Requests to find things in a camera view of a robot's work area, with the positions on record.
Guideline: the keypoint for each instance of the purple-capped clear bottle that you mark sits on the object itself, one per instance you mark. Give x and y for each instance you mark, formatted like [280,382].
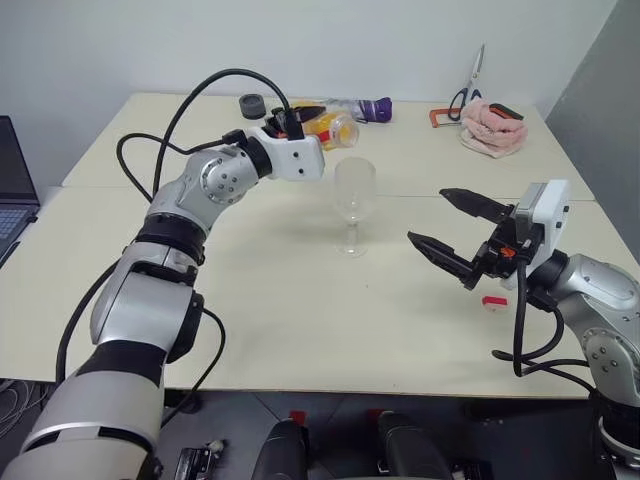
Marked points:
[375,110]

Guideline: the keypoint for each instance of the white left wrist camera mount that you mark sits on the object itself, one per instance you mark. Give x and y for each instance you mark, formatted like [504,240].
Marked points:
[300,157]

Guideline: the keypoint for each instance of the dark rounded shape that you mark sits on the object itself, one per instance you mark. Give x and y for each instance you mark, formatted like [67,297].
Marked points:
[410,445]
[282,450]

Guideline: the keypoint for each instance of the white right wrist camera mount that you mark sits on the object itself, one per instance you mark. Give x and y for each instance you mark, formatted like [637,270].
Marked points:
[555,220]

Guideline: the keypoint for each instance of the red bottle cap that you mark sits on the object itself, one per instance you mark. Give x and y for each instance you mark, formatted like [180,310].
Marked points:
[495,301]

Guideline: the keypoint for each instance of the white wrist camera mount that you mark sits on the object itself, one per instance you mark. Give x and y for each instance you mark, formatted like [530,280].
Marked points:
[555,220]
[300,157]

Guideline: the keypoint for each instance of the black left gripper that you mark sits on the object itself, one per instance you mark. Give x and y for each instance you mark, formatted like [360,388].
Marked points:
[275,127]

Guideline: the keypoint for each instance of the red tab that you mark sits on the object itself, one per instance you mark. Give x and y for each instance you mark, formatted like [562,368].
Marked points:
[298,417]

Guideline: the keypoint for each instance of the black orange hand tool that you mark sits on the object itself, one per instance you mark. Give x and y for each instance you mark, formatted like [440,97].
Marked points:
[506,111]

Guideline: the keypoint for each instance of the clear bottle with orange drink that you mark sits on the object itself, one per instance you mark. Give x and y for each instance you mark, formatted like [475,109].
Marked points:
[340,131]

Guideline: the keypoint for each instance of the clear wine glass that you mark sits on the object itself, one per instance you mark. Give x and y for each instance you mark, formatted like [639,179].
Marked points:
[354,220]

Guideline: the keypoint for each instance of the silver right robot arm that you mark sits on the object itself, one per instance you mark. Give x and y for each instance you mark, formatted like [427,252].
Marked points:
[600,290]

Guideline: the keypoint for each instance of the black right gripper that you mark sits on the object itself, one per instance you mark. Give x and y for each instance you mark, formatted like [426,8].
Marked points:
[502,250]

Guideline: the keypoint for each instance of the dark laptop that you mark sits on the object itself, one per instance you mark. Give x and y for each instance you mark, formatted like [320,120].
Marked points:
[15,180]

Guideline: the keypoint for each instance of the pink folded towel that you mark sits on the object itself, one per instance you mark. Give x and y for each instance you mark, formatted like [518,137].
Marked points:
[492,137]

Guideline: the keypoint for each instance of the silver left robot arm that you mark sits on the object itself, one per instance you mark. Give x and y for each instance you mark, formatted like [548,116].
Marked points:
[135,310]

